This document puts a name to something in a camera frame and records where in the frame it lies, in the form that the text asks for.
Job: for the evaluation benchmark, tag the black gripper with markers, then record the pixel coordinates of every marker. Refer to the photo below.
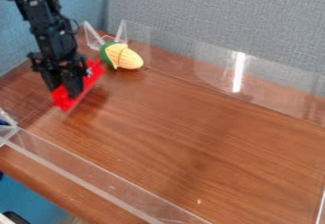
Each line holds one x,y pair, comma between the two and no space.
57,54

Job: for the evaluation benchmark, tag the red star-shaped bar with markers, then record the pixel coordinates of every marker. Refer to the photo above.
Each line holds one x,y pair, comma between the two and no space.
77,81

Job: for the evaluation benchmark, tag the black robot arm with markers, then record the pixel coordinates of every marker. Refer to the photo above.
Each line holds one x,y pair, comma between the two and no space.
43,14

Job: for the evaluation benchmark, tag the yellow green toy corn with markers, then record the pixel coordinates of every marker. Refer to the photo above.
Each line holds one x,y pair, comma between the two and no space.
119,56

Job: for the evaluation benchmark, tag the clear acrylic left wall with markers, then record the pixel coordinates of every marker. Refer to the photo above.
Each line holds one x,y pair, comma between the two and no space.
24,95

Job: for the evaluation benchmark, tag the clear acrylic wall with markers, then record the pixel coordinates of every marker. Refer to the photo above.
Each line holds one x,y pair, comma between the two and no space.
283,88
119,191
24,95

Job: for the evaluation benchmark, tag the clear acrylic corner bracket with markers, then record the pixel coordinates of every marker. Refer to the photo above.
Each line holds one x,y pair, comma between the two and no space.
96,40

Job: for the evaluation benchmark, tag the clear acrylic front wall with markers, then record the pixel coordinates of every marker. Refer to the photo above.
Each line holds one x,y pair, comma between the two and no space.
119,191

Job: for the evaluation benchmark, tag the clear acrylic back wall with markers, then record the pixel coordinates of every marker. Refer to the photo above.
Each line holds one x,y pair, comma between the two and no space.
283,88

